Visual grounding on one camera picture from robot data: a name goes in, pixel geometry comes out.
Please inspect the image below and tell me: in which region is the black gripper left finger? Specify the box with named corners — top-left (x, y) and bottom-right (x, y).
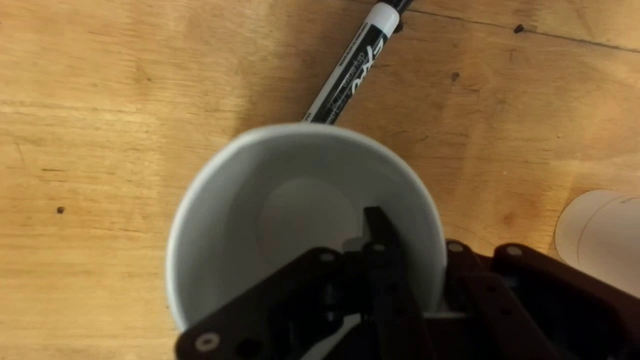
top-left (174, 206), bottom-right (435, 360)

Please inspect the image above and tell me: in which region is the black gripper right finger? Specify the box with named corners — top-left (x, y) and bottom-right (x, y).
top-left (425, 241), bottom-right (640, 360)

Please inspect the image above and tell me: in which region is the white paper cup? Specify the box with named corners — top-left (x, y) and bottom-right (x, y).
top-left (163, 121), bottom-right (447, 337)

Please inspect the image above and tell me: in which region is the black and white marker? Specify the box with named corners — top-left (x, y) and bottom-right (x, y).
top-left (301, 0), bottom-right (415, 126)

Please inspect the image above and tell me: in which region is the white foam cup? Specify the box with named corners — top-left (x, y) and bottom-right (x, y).
top-left (553, 188), bottom-right (640, 300)

